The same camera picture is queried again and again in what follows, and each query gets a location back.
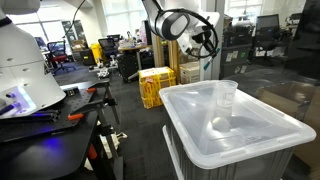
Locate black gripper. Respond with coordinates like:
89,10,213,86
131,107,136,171
191,25,220,62

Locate teal and black pen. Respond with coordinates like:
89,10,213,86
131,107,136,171
203,47,222,71

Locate cardboard box with white label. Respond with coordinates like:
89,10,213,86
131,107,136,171
179,61,201,85

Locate clear plastic measuring cup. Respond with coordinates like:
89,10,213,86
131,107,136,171
215,79,239,109

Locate open cardboard box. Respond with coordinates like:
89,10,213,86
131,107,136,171
259,80,318,118

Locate grey storage box body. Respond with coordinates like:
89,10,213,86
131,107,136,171
162,124,295,180

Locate flat brown cardboard box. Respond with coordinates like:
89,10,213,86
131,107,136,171
293,87,320,172

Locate black filing cabinet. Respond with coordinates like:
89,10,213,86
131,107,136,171
219,43,253,80

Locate black office chair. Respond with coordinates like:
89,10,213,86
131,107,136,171
251,13,283,65

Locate round wooden table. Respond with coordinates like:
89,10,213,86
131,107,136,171
117,43,153,81

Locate black equipment case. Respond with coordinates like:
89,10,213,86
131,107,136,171
116,53,141,84

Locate translucent white plastic bin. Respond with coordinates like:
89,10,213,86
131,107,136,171
158,79,317,170

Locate blue mesh office chair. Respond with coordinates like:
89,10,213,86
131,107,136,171
97,37,120,68

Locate yellow bin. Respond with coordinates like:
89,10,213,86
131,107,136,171
90,42,104,65

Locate white power strip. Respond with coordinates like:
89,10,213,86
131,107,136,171
99,131,129,160

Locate red office chair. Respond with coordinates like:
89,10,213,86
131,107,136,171
46,40,77,76

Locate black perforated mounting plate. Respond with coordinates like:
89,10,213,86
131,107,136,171
0,87,101,144

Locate black work table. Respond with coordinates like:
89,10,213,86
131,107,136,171
0,78,125,180

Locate white window post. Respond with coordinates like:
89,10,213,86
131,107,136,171
199,0,226,81

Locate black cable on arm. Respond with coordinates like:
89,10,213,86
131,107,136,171
151,0,220,60

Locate wooden door frame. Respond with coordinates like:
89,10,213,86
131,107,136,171
147,0,181,84

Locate yellow strapped box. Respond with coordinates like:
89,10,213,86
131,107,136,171
138,66,177,110

